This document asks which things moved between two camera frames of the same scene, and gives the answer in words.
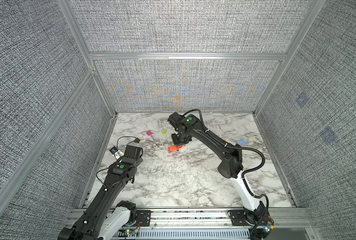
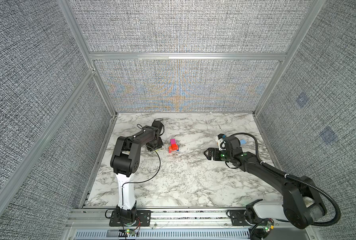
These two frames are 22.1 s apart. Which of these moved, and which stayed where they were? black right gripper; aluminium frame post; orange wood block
Moved: black right gripper
Stayed: orange wood block; aluminium frame post
